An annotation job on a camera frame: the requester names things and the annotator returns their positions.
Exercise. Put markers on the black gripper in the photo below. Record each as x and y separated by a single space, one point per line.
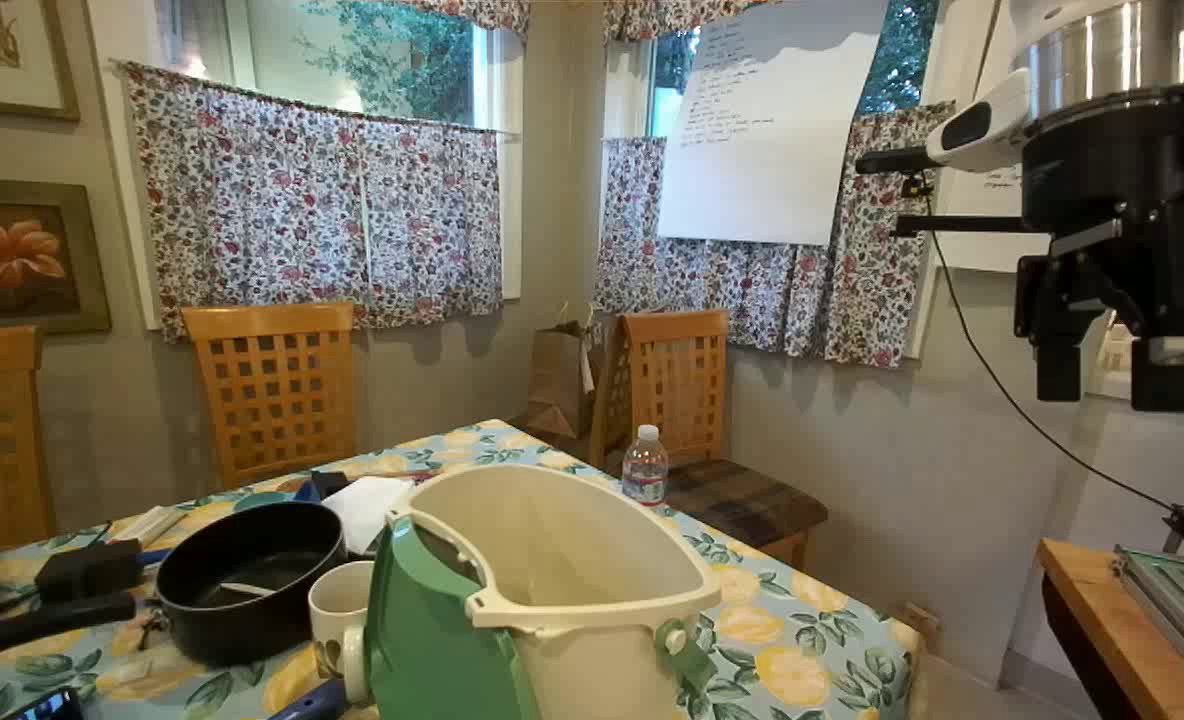
1138 184

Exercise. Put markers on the clear plastic water bottle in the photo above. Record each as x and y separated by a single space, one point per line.
645 475

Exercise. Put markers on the whiteboard with writing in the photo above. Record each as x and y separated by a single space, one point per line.
978 194

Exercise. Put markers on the black mounted rod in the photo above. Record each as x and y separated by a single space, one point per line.
895 163

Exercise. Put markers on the wooden workbench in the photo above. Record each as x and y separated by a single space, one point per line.
1124 652

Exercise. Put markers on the plaid seat cushion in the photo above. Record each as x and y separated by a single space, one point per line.
753 503

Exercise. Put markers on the lemon print tablecloth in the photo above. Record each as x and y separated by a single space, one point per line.
778 641

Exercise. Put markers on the floral cafe curtain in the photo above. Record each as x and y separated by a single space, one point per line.
314 215
645 252

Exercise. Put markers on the floral curtain valance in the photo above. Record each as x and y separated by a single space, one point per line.
475 8
673 17

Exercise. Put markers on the dark blue object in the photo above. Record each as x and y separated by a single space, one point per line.
323 485

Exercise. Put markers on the white mug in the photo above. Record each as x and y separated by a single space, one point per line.
339 606

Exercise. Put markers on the black cooking pan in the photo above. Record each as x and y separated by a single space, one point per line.
216 613

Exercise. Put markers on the white paper stack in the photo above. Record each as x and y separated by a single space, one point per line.
149 526

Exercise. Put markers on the black pouch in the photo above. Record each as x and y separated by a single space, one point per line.
85 569

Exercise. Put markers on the framed flower painting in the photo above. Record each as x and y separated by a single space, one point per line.
17 252

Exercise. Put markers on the black flat device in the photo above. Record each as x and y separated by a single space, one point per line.
34 625

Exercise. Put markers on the framed beige picture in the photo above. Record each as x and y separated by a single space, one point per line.
5 43

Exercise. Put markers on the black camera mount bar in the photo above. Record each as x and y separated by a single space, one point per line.
965 226

